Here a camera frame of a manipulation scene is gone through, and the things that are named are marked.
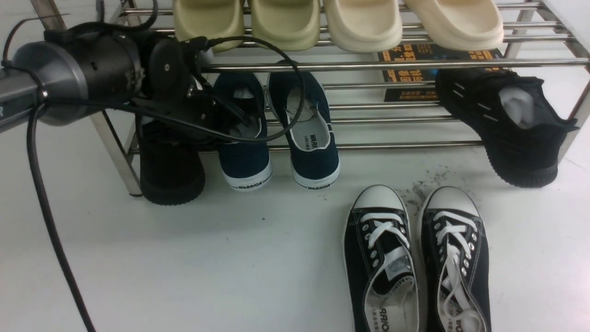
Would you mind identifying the black canvas sneaker right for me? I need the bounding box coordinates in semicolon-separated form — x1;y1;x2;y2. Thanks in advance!
419;186;491;332

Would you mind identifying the black canvas sneaker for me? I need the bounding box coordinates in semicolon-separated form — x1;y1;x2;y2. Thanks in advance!
342;185;420;332
419;186;491;332

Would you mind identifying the black knit sneaker right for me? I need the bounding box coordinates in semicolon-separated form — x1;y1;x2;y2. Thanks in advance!
435;68;578;188

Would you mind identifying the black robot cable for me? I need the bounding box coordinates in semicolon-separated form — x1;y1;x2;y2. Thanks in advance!
1;0;307;332

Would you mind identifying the black knit sneaker left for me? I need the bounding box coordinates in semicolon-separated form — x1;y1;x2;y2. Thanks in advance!
135;115;205;206

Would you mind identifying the black canvas sneaker left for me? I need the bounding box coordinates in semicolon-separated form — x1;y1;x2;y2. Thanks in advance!
342;185;420;332

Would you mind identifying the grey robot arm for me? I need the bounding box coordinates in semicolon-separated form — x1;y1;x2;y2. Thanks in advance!
1;31;253;143

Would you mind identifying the cream slipper far right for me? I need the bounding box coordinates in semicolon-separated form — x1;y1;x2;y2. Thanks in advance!
404;0;504;51

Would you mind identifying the black and orange book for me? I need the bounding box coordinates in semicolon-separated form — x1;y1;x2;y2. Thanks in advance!
377;44;504;102

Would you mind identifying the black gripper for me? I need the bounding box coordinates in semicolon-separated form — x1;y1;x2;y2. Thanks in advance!
136;35;252;144

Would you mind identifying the cream slipper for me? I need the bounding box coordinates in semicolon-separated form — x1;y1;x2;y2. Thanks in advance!
323;0;403;53
404;0;504;51

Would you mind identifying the black knit sneaker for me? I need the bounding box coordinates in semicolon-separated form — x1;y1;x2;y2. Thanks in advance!
135;115;205;206
435;68;578;188

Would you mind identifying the silver metal shoe rack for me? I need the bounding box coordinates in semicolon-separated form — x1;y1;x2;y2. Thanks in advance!
29;0;589;197

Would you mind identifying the green slipper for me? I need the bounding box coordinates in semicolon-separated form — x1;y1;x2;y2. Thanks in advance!
173;0;245;42
247;0;321;51

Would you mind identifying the navy slip-on shoe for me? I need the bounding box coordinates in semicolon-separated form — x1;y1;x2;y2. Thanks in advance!
213;73;272;192
266;72;341;190

